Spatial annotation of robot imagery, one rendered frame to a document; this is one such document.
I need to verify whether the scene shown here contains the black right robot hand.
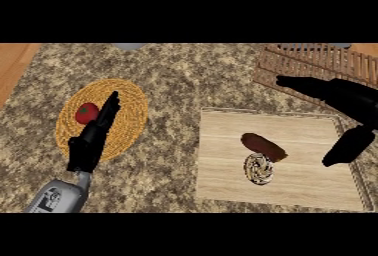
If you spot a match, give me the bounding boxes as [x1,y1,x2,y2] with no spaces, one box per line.
[275,75,378,168]

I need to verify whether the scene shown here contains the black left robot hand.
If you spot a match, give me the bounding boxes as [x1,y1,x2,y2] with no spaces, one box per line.
[65,90,123,174]

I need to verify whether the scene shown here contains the brown sweet potato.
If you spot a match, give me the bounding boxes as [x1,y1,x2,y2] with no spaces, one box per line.
[240,132,290,163]

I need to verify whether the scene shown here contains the pale wooden tray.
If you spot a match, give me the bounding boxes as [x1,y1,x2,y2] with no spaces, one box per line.
[195,106,377,213]

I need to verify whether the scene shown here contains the red tomato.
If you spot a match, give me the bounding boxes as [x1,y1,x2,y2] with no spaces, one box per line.
[74,102,102,125]

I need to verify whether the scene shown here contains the round woven yellow placemat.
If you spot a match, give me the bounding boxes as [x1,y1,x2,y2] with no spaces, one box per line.
[55,78,151,162]

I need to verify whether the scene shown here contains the patterned cream brown disc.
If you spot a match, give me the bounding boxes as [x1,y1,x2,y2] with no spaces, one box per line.
[243,152,276,186]

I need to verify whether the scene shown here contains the brown wire tiered shelf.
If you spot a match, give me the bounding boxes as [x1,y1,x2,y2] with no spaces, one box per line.
[253,43,378,109]

